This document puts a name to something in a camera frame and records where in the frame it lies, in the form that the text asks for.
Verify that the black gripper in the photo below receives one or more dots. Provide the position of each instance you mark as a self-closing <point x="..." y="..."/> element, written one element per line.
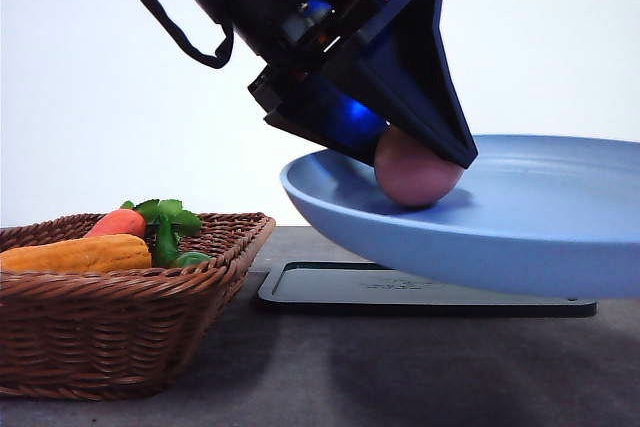
<point x="390" y="60"/>

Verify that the brown egg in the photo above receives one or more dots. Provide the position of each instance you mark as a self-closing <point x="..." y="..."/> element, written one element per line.
<point x="409" y="174"/>

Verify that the blue plate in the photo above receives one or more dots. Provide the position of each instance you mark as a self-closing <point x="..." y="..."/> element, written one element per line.
<point x="533" y="213"/>

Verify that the brown wicker basket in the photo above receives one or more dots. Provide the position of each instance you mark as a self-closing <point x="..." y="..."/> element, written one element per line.
<point x="119" y="333"/>

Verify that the black serving tray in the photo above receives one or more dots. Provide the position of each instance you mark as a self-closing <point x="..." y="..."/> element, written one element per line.
<point x="373" y="288"/>

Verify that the green carrot leaves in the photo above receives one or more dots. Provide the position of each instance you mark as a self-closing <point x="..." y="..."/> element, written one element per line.
<point x="170" y="218"/>

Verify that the green toy pepper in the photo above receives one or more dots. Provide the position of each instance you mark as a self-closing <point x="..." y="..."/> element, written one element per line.
<point x="191" y="258"/>

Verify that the orange toy carrot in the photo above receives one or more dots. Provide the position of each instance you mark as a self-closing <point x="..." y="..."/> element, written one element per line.
<point x="118" y="222"/>

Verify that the yellow toy corn cob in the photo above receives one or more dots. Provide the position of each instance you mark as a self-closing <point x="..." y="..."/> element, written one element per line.
<point x="90" y="253"/>

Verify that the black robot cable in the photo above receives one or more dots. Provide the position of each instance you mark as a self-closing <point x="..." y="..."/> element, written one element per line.
<point x="189" y="45"/>

